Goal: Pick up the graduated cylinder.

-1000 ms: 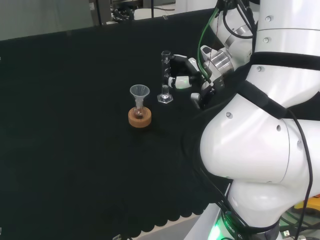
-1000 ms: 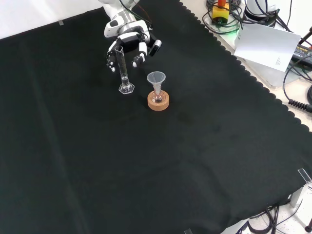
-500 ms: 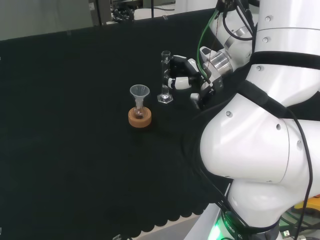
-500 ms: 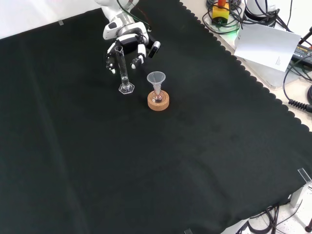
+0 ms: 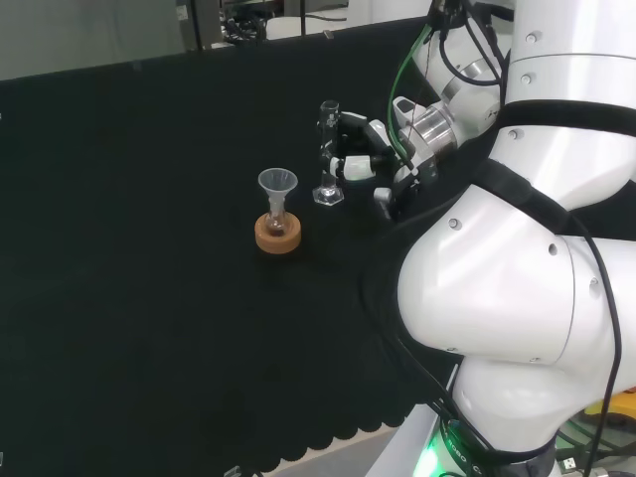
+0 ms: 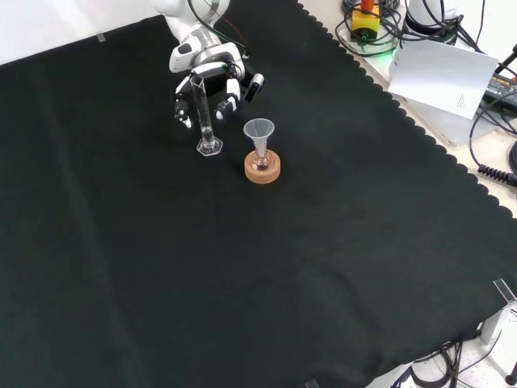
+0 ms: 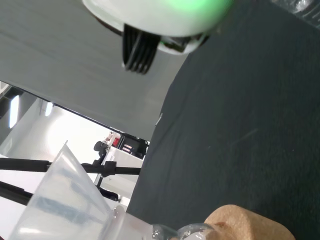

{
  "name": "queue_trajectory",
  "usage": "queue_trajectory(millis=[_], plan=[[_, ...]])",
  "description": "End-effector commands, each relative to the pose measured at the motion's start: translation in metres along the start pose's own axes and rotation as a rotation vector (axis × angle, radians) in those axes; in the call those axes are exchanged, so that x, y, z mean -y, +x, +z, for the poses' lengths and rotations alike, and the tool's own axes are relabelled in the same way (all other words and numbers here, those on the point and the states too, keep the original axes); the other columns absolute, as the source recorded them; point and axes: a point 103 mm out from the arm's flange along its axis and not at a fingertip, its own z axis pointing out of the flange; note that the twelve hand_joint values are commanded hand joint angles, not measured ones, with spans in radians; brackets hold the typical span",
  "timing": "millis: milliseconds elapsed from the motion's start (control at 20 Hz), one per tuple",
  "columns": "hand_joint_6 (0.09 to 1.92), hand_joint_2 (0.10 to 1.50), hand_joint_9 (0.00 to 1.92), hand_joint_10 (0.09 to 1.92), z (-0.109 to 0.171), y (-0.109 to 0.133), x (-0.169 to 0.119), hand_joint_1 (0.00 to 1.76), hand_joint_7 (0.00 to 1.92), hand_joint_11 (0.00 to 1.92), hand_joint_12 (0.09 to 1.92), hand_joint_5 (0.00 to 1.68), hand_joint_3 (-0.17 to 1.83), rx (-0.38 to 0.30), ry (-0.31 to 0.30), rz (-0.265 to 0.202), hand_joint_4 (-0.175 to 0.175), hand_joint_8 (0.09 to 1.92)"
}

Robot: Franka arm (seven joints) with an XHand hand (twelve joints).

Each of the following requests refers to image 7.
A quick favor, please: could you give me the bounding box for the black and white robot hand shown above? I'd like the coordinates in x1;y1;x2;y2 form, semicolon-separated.
81;0;236;76

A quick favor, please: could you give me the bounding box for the black bench cloth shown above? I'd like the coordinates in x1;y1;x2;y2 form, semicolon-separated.
126;0;320;240

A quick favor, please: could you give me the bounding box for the black equipment box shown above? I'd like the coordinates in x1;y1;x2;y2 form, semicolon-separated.
118;132;151;161

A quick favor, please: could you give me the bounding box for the clear plastic funnel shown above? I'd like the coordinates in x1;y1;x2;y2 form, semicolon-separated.
7;140;127;240

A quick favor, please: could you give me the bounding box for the small round-bottom glass flask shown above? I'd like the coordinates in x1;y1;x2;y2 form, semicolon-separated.
112;205;216;240

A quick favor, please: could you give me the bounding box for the black camera tripod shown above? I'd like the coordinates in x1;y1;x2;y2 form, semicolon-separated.
0;140;142;207

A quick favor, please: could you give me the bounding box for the cork ring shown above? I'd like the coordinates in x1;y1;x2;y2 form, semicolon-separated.
203;204;297;240

